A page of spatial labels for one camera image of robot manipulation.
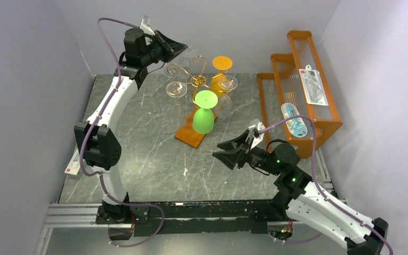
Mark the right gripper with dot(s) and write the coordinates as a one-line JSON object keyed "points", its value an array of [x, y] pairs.
{"points": [[243, 150]]}

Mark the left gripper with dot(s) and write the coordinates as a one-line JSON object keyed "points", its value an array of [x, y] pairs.
{"points": [[172, 48]]}

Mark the green plastic goblet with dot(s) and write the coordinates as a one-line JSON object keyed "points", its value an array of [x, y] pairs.
{"points": [[203, 119]]}

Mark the orange plastic goblet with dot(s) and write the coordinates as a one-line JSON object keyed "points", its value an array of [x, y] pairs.
{"points": [[222, 64]]}

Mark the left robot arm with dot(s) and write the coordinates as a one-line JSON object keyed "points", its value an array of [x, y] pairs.
{"points": [[99, 149]]}

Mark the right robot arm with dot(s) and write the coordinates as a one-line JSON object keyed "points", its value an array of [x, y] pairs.
{"points": [[300, 198]]}

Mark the blue packaged item on shelf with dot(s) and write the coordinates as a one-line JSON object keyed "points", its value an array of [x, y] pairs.
{"points": [[296, 126]]}

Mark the orange wooden tiered shelf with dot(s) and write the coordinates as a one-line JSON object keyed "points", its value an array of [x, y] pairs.
{"points": [[289, 89]]}

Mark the white packaged item on shelf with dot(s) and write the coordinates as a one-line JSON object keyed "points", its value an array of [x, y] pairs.
{"points": [[313, 86]]}

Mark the small blue white packet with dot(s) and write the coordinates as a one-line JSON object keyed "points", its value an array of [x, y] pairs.
{"points": [[73, 167]]}

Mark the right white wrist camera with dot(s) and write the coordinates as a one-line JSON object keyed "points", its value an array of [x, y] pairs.
{"points": [[255, 136]]}

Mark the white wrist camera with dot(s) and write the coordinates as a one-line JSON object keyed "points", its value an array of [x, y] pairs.
{"points": [[145, 25], [255, 136]]}

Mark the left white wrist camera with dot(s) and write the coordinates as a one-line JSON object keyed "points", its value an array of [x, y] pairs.
{"points": [[145, 25]]}

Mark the gold wire wine glass rack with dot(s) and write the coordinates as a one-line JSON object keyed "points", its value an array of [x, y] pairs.
{"points": [[198, 80]]}

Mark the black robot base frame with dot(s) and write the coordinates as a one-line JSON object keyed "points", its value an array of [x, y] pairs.
{"points": [[143, 219]]}

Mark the aluminium frame rail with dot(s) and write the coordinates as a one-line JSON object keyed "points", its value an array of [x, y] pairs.
{"points": [[71, 215]]}

